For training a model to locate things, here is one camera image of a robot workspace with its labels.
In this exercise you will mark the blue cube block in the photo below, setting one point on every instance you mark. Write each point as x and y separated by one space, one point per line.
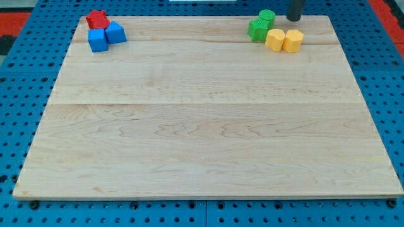
97 40
115 33

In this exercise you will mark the blue cube block left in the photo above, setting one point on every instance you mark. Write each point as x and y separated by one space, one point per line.
97 40

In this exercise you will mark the red star block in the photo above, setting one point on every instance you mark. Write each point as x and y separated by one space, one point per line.
97 19

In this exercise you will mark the wooden board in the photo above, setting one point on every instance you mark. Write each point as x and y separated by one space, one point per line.
190 108

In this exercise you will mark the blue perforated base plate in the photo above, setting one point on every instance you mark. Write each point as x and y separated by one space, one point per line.
30 69

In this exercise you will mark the green cylinder block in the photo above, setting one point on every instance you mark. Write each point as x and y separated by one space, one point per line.
266 18

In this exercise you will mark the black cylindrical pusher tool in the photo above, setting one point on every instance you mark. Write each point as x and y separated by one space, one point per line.
295 10

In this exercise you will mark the yellow heart block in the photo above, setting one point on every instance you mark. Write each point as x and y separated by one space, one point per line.
275 39

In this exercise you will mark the green star block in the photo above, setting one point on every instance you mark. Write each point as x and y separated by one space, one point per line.
258 29

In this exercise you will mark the yellow hexagon block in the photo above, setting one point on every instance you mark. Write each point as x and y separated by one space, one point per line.
293 41

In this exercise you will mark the blue cube block right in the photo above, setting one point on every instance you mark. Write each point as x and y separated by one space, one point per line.
115 33

